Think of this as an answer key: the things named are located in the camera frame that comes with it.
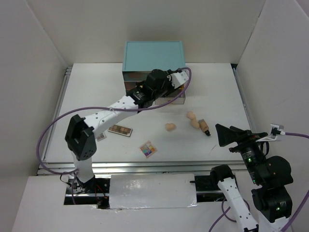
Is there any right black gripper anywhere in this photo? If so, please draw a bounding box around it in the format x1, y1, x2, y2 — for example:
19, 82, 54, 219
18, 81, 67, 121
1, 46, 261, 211
215, 121, 267, 182

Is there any pink eyeshadow palette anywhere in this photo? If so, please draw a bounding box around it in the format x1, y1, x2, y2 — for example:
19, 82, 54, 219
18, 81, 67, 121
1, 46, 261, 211
97, 132, 106, 142

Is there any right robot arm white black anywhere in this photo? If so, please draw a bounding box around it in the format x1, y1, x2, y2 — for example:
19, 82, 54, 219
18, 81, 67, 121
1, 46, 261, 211
210, 124, 293, 232

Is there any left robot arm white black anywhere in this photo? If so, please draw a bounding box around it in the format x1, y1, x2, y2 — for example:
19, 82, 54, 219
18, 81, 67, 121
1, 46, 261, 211
65, 69, 176, 193

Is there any beige makeup sponge centre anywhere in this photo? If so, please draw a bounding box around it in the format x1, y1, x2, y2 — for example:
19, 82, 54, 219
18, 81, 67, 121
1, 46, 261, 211
165, 123, 176, 131

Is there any beige makeup sponge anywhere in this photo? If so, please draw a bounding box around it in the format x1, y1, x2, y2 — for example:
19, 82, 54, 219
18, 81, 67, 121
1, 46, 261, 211
190, 119, 199, 129
165, 123, 176, 131
186, 111, 196, 120

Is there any beige makeup sponge upper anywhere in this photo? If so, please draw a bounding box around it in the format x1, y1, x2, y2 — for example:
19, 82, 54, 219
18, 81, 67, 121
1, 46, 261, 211
186, 111, 196, 120

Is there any beige makeup sponge lower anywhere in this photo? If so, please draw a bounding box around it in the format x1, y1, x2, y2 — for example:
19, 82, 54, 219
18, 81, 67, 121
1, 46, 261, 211
190, 119, 199, 129

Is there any teal drawer organizer box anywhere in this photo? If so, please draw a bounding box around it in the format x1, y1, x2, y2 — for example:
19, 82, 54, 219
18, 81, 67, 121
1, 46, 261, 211
122, 41, 187, 105

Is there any brown eyeshadow palette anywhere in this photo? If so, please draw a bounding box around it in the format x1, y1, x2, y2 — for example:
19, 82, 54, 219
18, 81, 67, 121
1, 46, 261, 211
108, 125, 133, 137

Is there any colourful square eyeshadow palette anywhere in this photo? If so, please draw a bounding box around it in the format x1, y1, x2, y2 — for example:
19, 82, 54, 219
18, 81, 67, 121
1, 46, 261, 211
139, 141, 157, 158

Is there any white tape sheet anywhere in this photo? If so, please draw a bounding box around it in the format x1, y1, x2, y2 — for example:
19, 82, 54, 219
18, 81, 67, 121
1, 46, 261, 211
109, 174, 197, 209

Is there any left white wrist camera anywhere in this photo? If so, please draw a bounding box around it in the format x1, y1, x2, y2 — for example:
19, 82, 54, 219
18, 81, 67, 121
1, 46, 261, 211
167, 71, 189, 89

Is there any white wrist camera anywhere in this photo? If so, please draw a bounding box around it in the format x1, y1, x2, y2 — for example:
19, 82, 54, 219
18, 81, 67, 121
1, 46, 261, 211
167, 71, 189, 89
257, 124, 285, 142

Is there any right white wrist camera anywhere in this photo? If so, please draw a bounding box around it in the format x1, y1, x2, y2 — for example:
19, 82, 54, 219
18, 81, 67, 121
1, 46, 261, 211
257, 124, 285, 142

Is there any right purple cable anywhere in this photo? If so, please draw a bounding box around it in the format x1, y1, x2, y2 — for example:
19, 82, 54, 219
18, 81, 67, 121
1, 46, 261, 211
208, 131, 309, 232

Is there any purple cable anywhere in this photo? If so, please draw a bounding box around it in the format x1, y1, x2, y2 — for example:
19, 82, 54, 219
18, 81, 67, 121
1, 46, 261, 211
208, 131, 309, 232
36, 67, 193, 205

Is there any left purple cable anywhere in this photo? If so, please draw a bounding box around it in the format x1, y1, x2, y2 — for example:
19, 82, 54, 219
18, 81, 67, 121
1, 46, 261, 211
36, 67, 193, 205

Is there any aluminium rail frame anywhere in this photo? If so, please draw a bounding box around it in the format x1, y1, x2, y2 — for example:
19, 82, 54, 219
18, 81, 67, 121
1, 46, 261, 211
36, 67, 256, 176

